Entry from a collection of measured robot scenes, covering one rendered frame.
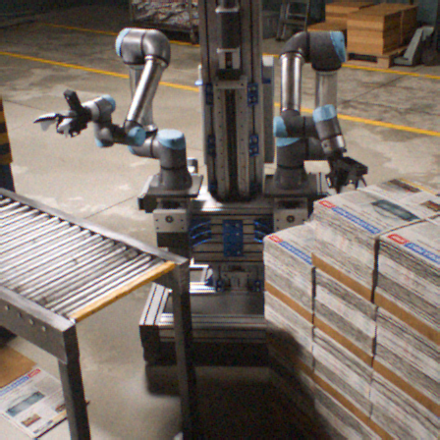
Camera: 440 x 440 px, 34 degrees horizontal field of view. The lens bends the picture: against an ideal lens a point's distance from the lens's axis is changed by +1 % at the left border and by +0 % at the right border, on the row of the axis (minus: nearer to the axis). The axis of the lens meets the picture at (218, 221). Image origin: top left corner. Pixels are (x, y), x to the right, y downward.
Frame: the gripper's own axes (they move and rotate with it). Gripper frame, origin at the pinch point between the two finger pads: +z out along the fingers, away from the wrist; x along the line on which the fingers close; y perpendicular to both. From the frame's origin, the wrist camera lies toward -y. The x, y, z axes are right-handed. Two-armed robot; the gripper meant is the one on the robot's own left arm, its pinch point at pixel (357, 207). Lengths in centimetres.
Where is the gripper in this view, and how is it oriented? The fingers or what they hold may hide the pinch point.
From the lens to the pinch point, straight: 240.0
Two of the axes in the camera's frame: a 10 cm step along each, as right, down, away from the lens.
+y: -4.2, 1.4, 9.0
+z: 2.9, 9.6, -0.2
